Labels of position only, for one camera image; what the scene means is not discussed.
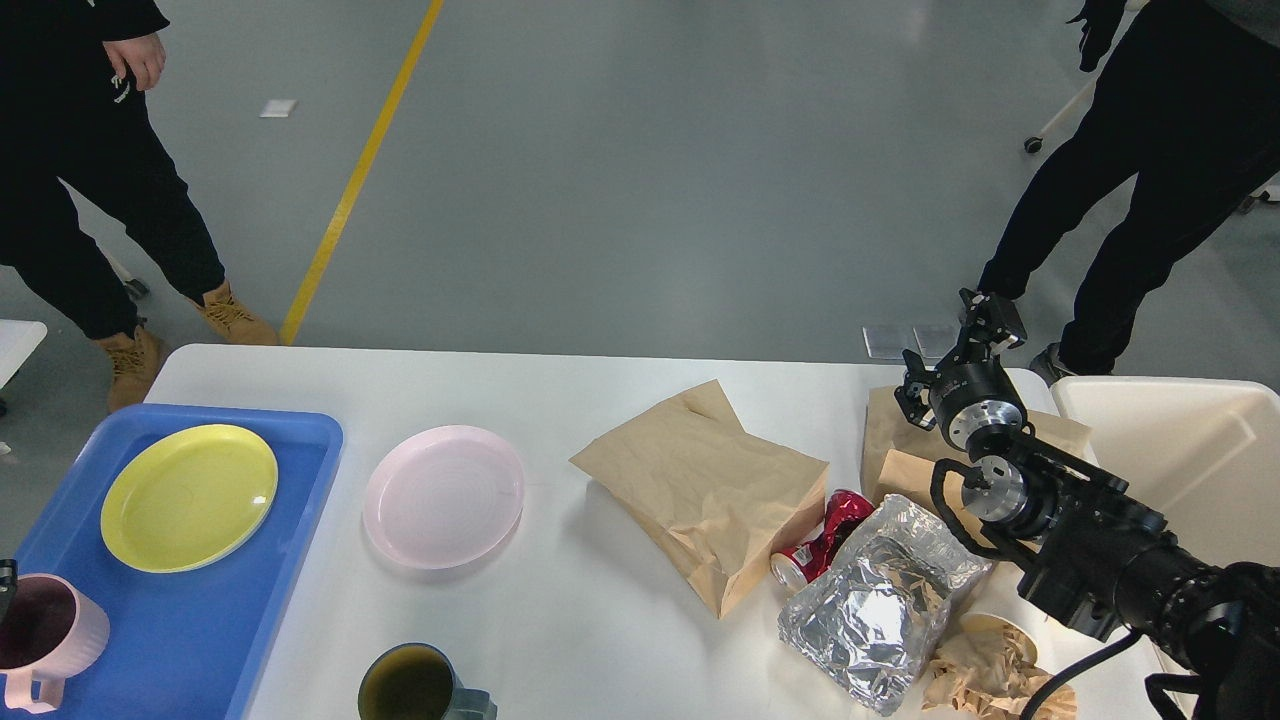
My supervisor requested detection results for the large brown paper bag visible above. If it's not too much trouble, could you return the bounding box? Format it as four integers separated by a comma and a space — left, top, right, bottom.
572, 380, 829, 619

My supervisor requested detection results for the brown paper bag right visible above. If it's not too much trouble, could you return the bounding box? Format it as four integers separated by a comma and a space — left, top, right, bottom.
861, 386, 1093, 547

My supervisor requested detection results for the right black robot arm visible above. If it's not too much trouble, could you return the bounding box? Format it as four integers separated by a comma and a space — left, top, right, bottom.
893, 288, 1279, 719

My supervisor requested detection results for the person in black left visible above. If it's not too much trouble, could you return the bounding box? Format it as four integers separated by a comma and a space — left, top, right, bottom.
1, 1, 279, 411

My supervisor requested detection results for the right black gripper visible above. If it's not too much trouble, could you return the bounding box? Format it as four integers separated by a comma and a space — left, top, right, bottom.
893, 288, 1029, 454

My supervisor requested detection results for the white side table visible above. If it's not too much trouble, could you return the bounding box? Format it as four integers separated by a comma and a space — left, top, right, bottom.
0, 319, 49, 387

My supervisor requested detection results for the person in black walking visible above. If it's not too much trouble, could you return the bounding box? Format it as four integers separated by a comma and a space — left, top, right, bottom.
977, 1, 1279, 384

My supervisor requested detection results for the paper cup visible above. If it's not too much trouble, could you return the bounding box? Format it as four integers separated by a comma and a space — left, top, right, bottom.
960, 612, 1041, 667

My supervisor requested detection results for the dark green mug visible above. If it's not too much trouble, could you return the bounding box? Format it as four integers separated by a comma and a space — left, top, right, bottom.
357, 643, 498, 719

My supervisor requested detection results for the pink plate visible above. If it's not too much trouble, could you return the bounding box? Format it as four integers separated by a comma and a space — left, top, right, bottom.
362, 425, 526, 570

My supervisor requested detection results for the white plastic bin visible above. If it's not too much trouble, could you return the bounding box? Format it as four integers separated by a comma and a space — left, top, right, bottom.
1051, 377, 1279, 568

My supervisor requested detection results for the crushed red soda can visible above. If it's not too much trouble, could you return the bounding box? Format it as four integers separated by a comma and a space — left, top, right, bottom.
771, 489, 876, 593

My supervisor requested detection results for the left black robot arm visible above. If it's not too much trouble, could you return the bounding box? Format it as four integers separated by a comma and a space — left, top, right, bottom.
0, 559, 19, 621

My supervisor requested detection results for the pink mug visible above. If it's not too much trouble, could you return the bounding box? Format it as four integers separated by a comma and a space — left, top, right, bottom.
1, 573, 111, 714

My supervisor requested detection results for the blue plastic tray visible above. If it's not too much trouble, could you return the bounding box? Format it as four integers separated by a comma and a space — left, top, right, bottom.
15, 404, 343, 719

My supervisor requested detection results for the crumpled brown paper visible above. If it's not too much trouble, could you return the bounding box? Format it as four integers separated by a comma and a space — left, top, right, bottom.
922, 630, 1053, 719

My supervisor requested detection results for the white office chair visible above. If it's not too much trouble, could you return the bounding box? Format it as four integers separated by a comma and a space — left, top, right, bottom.
1021, 78, 1279, 215

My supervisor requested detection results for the yellow plate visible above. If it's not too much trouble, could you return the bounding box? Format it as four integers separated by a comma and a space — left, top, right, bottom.
100, 423, 279, 574

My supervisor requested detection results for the crumpled aluminium foil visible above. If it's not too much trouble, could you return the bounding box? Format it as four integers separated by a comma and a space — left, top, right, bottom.
778, 495, 992, 717

